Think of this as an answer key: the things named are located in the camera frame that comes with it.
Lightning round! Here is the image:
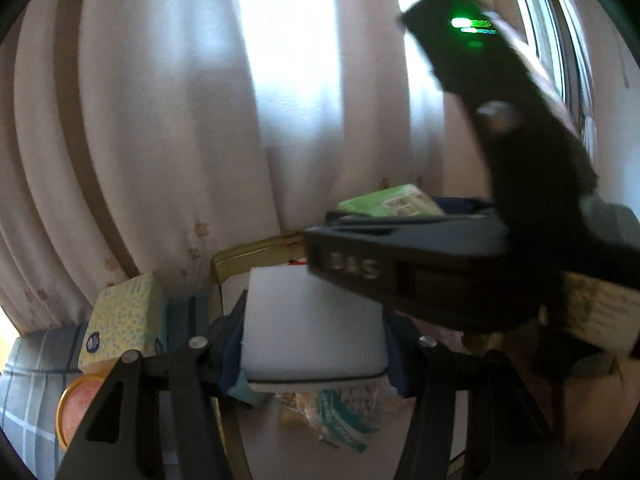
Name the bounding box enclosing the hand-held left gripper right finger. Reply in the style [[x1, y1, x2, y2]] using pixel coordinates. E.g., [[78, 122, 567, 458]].
[[382, 310, 571, 480]]

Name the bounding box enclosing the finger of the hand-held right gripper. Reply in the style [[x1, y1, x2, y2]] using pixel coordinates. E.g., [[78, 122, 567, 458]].
[[325, 212, 506, 231], [435, 196, 498, 217]]

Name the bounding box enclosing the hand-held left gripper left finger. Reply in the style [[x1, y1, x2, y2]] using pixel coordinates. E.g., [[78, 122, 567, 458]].
[[55, 287, 251, 480]]

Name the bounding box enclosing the green packet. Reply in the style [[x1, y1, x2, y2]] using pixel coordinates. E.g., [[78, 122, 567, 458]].
[[336, 184, 447, 220]]

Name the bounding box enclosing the white sponge block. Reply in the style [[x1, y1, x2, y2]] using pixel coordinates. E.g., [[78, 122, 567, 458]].
[[240, 266, 391, 393]]

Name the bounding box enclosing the gold rectangular box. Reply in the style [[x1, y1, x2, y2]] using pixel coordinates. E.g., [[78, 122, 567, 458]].
[[210, 232, 551, 480]]

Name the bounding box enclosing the clear packet with teal print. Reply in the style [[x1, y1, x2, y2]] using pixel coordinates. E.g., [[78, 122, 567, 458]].
[[310, 390, 381, 453]]

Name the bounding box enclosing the yellow patterned tissue box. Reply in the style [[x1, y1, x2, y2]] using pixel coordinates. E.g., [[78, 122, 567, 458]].
[[77, 272, 168, 373]]

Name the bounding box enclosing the round gold tin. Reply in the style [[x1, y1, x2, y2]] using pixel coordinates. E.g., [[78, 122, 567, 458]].
[[55, 367, 113, 453]]

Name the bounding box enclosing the pink floral curtain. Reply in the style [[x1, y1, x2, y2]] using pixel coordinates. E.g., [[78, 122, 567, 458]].
[[0, 0, 591, 341]]

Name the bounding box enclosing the white window frame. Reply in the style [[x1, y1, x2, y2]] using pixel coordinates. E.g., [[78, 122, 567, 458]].
[[505, 0, 601, 156]]

